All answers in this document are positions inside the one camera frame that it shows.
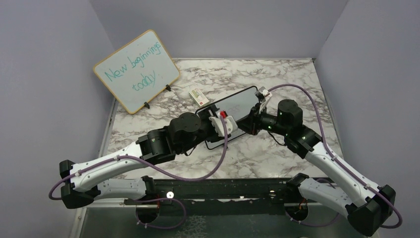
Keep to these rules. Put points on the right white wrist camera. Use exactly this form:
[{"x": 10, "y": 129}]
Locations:
[{"x": 264, "y": 96}]

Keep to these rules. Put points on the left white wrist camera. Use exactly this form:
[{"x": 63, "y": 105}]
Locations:
[{"x": 223, "y": 124}]

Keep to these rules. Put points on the small green white box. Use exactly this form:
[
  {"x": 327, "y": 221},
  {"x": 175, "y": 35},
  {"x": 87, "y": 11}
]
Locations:
[{"x": 199, "y": 98}]

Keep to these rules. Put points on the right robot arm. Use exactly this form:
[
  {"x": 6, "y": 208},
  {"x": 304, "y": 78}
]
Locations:
[{"x": 364, "y": 203}]

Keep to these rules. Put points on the black metal base rail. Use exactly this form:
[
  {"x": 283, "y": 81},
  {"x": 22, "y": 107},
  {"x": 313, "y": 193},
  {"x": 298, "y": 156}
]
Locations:
[{"x": 213, "y": 197}]

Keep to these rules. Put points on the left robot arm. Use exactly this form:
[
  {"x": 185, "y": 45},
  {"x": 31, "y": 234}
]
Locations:
[{"x": 87, "y": 182}]

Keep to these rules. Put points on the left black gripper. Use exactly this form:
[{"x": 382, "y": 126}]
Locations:
[{"x": 205, "y": 116}]

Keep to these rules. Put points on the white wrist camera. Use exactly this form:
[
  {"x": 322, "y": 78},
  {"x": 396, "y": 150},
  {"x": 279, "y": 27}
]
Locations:
[
  {"x": 223, "y": 124},
  {"x": 264, "y": 96}
]

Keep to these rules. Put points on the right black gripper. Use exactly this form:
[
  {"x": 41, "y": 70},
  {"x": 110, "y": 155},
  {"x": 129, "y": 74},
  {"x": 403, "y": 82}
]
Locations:
[{"x": 250, "y": 123}]

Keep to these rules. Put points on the black-framed whiteboard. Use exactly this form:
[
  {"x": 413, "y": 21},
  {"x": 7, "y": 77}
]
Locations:
[{"x": 237, "y": 105}]

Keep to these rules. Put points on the wood-framed whiteboard with writing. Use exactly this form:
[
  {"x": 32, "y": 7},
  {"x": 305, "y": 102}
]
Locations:
[{"x": 137, "y": 72}]

